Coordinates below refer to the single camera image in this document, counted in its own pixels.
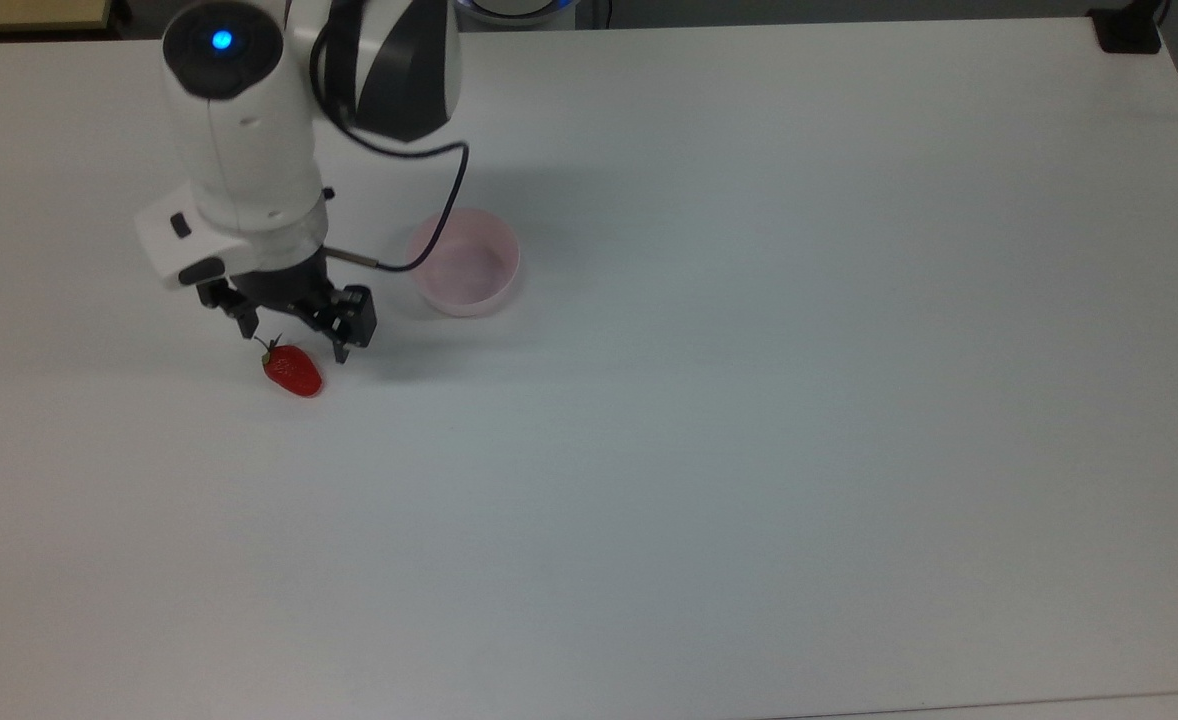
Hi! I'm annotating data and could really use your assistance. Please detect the yellow wooden board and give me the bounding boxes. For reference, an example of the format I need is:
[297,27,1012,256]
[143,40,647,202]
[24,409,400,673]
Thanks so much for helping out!
[0,0,116,37]

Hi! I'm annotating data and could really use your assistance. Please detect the red strawberry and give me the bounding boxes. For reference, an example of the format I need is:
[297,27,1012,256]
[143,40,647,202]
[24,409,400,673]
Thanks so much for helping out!
[257,334,325,400]

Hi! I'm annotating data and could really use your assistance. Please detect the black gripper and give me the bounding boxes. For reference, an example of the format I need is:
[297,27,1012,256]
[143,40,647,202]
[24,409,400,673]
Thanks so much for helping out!
[195,246,379,365]

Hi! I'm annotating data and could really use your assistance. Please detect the pink plastic bowl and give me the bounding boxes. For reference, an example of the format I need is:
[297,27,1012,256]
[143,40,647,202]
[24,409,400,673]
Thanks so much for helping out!
[405,208,523,319]

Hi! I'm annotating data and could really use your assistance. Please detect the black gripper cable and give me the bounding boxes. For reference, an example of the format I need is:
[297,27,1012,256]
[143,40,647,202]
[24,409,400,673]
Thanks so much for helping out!
[309,0,472,274]

